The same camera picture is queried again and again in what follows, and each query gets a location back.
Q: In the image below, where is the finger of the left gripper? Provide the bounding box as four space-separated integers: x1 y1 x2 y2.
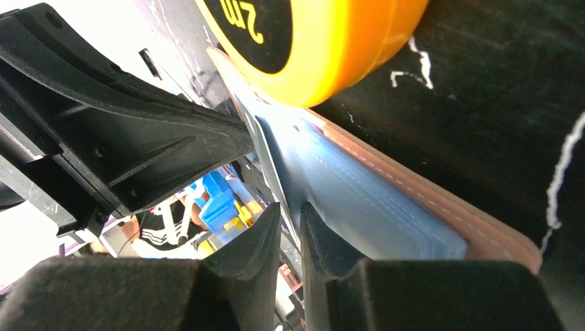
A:
1 3 252 229

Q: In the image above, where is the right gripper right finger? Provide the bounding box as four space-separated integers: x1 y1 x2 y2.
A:
301 203 563 330

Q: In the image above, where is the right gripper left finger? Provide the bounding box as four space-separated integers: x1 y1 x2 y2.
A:
1 203 281 330

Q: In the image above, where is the pink leather card holder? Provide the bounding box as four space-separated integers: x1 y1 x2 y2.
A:
206 47 542 273

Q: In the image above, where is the grey card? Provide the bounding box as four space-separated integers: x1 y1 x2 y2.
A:
244 110 301 249

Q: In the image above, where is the yellow tape measure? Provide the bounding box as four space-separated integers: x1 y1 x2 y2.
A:
197 1 428 107

